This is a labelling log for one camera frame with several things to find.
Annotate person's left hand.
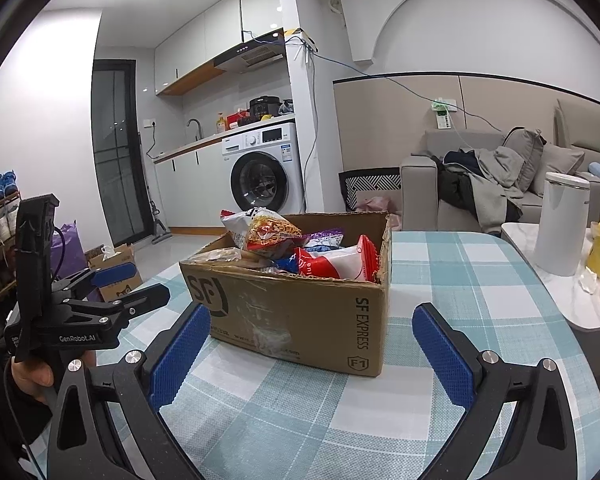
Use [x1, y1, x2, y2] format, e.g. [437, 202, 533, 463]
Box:
[10, 350, 98, 404]

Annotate checked tablecloth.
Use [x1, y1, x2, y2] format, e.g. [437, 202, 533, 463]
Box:
[45, 230, 600, 480]

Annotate white cabinets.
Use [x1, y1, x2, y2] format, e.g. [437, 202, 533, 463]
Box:
[154, 145, 231, 231]
[154, 0, 286, 96]

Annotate stick vacuum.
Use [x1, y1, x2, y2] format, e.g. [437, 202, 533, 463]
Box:
[137, 132, 173, 245]

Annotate white upper cabinets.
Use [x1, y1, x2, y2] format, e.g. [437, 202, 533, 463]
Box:
[154, 0, 286, 96]

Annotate white side table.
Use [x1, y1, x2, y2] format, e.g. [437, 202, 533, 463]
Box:
[501, 222, 600, 376]

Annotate green wall remote holder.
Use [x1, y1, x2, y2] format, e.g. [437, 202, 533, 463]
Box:
[427, 97, 458, 129]

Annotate small printed cardboard box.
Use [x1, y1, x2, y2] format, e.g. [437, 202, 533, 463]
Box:
[86, 243, 143, 303]

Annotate brown cardboard box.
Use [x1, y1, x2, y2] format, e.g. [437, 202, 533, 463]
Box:
[179, 211, 393, 378]

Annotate purple bag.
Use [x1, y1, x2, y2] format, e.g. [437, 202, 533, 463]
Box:
[50, 220, 88, 276]

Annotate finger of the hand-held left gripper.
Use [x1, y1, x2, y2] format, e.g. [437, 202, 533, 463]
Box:
[52, 262, 137, 299]
[62, 283, 172, 317]

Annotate grey cushion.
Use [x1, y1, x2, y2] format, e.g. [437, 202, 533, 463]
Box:
[502, 127, 546, 193]
[530, 142, 586, 197]

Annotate black pressure cooker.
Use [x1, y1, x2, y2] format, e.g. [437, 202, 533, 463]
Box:
[249, 96, 281, 120]

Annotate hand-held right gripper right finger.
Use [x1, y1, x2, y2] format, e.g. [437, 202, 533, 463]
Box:
[412, 302, 581, 480]

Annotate white lower cabinets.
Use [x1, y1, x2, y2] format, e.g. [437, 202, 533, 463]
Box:
[154, 145, 231, 231]

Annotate white noodle snack packet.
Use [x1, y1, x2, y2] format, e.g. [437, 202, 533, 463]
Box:
[220, 207, 303, 252]

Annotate white router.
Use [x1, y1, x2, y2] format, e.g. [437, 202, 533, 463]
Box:
[284, 25, 318, 53]

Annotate clear cracker packet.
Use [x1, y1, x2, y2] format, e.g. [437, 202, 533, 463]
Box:
[187, 247, 243, 263]

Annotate range hood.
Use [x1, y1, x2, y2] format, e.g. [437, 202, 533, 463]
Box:
[213, 30, 287, 73]

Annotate white washing machine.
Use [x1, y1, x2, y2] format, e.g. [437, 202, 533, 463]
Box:
[221, 122, 306, 216]

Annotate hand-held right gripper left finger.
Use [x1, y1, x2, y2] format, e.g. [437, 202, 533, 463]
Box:
[47, 302, 213, 480]

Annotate black glass door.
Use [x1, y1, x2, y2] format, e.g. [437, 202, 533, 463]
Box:
[91, 59, 153, 248]

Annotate red white snack packet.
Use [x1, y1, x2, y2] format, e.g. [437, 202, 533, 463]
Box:
[292, 235, 378, 283]

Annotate purple silver snack packet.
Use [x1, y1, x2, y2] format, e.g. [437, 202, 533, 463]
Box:
[302, 229, 346, 251]

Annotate white bin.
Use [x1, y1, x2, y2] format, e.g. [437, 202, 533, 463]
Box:
[533, 171, 592, 277]

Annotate black white patterned basket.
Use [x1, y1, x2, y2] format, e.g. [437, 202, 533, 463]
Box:
[338, 167, 403, 212]

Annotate beige sofa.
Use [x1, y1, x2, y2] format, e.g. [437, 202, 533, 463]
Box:
[400, 97, 600, 241]

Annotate black cable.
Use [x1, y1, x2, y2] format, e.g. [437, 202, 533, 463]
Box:
[310, 50, 506, 136]

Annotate pink cloth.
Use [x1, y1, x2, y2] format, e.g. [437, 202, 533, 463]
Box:
[355, 191, 403, 213]

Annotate pile of clothes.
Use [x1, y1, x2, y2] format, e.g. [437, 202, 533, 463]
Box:
[437, 147, 526, 235]

